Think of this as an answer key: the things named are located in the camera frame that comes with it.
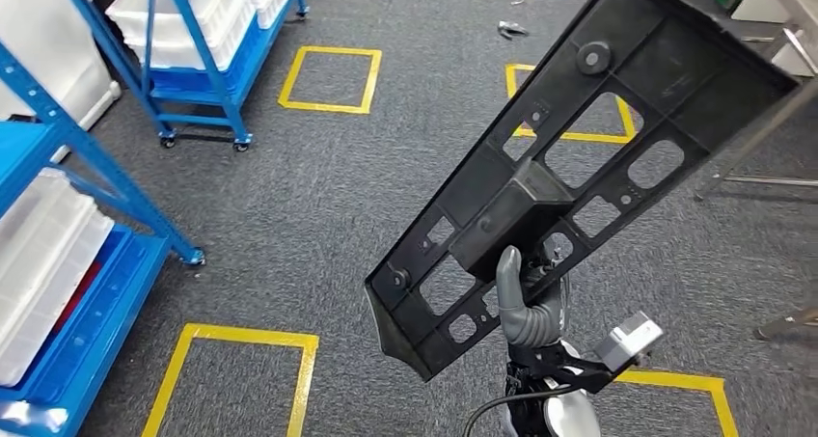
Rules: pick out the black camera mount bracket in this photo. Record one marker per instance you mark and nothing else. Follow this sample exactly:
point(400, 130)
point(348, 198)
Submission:
point(575, 376)

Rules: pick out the red plastic part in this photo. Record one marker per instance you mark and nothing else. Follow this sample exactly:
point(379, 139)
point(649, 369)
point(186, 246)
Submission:
point(80, 293)

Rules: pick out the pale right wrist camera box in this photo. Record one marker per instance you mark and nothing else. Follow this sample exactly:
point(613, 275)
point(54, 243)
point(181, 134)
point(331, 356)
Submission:
point(629, 341)

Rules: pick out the yellow floor tape square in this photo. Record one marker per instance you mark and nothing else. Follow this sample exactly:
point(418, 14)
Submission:
point(332, 51)
point(249, 336)

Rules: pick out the blue metal shelf rack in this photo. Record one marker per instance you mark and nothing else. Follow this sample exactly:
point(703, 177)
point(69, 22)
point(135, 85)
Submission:
point(220, 89)
point(96, 157)

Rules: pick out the black plastic plate bracket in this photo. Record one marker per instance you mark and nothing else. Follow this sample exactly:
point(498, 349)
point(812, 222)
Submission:
point(505, 210)

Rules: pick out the small metal part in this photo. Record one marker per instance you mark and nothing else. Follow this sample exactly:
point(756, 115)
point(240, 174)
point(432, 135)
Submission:
point(511, 30)

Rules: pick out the blue plastic crate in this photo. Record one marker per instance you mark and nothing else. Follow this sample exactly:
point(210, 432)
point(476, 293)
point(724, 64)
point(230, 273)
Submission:
point(255, 50)
point(109, 319)

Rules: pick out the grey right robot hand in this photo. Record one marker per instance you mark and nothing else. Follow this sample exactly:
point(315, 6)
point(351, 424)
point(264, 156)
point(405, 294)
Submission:
point(511, 281)

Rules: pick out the white car with red stripe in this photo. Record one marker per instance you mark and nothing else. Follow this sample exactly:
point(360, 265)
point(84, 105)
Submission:
point(45, 57)

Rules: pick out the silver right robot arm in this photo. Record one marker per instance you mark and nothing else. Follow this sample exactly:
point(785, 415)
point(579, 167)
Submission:
point(569, 415)

